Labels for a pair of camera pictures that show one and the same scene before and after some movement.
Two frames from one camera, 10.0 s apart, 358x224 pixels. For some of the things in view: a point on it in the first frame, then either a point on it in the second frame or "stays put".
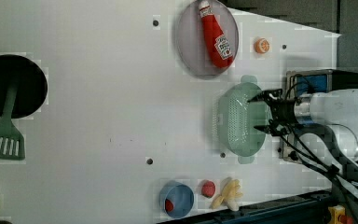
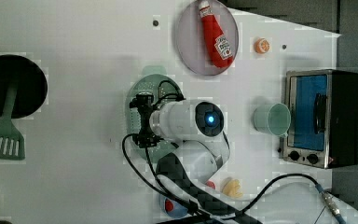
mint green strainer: x=238 y=117 to x=164 y=88
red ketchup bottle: x=218 y=46 stays put
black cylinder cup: x=2 y=222 stays put
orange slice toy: x=261 y=46 stays put
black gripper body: x=282 y=111 to x=144 y=103
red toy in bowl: x=169 y=206 stays put
